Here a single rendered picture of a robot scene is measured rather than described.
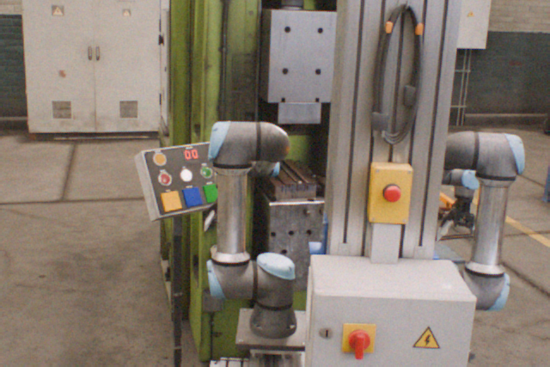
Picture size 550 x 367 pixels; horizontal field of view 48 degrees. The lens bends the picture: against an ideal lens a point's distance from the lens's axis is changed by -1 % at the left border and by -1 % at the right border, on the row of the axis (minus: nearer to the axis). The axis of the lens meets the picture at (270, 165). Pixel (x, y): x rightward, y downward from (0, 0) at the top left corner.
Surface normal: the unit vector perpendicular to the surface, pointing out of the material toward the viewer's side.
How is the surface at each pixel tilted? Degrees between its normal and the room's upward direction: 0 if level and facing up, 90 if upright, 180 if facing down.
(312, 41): 90
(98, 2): 90
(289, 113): 90
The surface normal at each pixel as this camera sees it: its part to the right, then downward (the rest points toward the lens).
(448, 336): -0.02, 0.26
